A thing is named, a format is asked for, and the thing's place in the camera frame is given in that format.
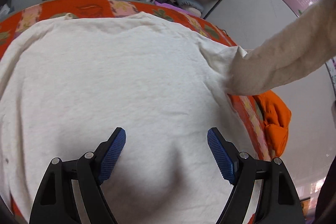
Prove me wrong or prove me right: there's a cream white knit sweater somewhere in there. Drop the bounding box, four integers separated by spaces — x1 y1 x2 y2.
1 0 335 223

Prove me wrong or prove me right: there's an orange garment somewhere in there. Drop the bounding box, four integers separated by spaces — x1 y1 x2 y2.
253 90 291 159

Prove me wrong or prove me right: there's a grey blue pillow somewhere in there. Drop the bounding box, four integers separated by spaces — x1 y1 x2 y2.
173 0 204 17

